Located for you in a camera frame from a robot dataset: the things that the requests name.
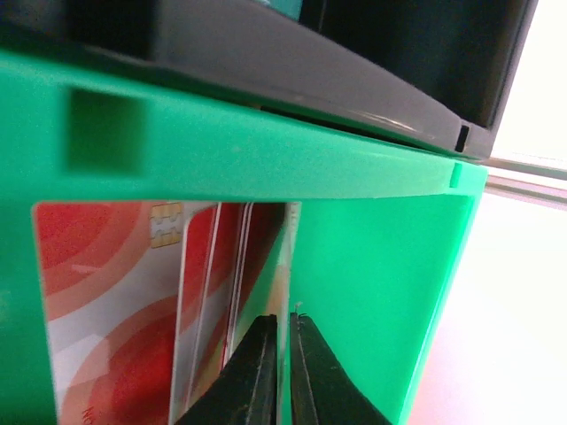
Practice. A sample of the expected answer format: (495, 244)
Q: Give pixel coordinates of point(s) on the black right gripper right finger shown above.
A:
(321, 391)

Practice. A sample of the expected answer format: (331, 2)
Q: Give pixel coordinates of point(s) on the green bin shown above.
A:
(381, 230)

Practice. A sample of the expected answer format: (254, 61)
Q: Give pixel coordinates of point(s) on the teal card stack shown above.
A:
(289, 8)

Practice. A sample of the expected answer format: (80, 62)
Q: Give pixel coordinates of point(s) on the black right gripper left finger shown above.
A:
(246, 390)

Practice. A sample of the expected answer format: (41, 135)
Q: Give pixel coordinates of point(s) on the black bin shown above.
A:
(430, 74)

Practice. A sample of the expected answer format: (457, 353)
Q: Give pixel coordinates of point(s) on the white red card stack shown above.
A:
(146, 301)

